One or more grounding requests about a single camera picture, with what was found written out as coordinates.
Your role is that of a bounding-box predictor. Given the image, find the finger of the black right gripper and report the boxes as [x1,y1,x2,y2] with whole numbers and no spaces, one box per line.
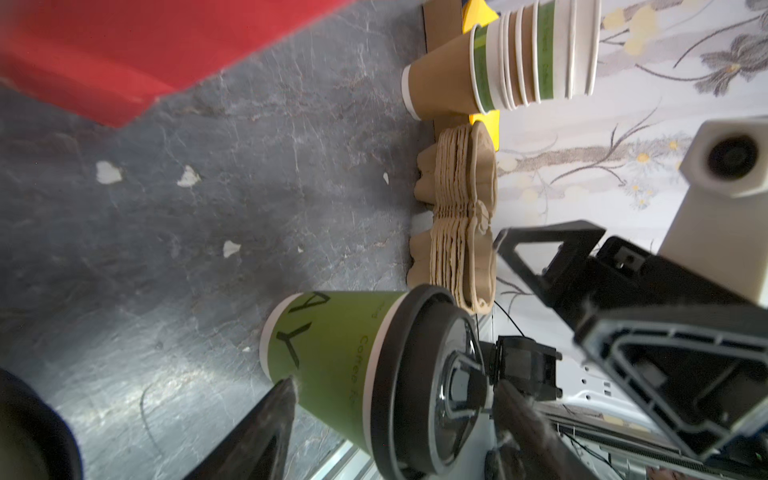
[493,220,606,312]
[574,311,767,460]

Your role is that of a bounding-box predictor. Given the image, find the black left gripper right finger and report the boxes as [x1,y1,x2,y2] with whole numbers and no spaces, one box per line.
[492,380,596,479]

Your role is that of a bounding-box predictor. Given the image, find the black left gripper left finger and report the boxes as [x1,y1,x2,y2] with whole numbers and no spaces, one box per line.
[187,377,297,480]

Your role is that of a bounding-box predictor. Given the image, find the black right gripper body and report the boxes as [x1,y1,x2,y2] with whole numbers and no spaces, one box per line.
[578,236,767,336]

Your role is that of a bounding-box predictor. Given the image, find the stack of pulp cup carriers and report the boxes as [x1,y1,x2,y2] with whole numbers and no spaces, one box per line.
[406,122,498,316]

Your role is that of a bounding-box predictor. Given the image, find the yellow paper napkins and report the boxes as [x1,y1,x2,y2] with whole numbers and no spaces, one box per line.
[462,0,503,151]

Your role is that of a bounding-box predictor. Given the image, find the stack of paper cups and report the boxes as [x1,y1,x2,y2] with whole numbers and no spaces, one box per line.
[401,1,601,121]

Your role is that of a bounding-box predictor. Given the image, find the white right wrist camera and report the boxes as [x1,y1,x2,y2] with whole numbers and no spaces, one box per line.
[659,116,767,307]

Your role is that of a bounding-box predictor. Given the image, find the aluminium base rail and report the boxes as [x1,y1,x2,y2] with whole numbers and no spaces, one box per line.
[308,402,767,479]

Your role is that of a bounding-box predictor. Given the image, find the stack of black cup lids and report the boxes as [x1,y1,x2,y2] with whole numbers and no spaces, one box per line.
[1,370,84,479]

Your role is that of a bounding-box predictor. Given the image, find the red white paper bag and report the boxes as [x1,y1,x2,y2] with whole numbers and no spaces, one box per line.
[1,0,344,127]

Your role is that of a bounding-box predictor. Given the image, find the black cup lid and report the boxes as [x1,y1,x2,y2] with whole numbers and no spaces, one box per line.
[371,284,488,479]

